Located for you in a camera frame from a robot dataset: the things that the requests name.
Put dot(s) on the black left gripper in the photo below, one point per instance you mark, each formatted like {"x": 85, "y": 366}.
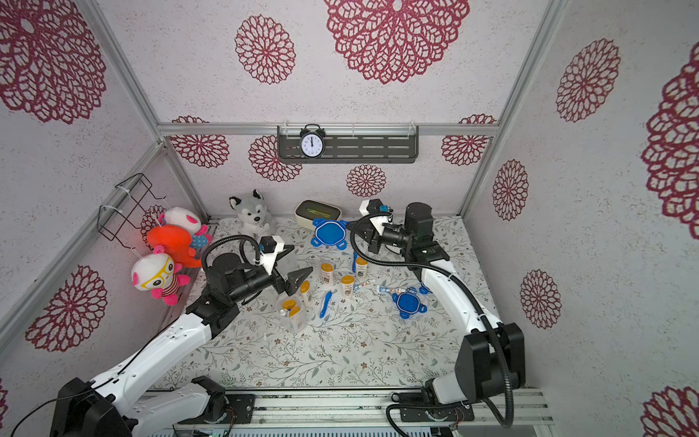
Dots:
{"x": 289, "y": 283}

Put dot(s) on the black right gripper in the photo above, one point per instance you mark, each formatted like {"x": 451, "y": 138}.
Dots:
{"x": 374, "y": 232}

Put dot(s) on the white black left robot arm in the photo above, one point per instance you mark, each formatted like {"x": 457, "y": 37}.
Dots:
{"x": 110, "y": 404}

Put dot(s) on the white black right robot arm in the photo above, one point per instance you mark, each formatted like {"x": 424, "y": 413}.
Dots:
{"x": 491, "y": 360}

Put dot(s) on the cream tissue box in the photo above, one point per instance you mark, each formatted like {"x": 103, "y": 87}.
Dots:
{"x": 309, "y": 210}

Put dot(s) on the grey husky plush toy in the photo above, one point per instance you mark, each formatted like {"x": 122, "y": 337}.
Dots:
{"x": 255, "y": 219}

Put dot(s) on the small toothpaste tube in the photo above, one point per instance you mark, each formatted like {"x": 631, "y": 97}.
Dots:
{"x": 359, "y": 286}
{"x": 388, "y": 290}

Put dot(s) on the orange red plush toy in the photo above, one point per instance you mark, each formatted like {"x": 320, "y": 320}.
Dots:
{"x": 175, "y": 242}

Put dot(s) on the white pink plush upper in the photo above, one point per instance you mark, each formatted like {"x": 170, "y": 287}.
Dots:
{"x": 185, "y": 219}

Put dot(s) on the white plush with glasses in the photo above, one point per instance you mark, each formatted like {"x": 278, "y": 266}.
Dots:
{"x": 159, "y": 274}

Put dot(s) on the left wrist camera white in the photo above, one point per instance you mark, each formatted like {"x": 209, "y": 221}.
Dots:
{"x": 270, "y": 249}

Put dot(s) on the grey metal wall shelf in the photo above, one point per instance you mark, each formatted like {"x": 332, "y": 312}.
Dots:
{"x": 354, "y": 148}

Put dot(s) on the black wall alarm clock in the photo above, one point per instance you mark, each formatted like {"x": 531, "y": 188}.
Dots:
{"x": 312, "y": 141}

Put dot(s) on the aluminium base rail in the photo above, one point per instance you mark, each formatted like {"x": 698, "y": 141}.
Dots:
{"x": 332, "y": 408}

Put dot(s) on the black wire wall basket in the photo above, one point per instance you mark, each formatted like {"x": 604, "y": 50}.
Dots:
{"x": 132, "y": 215}

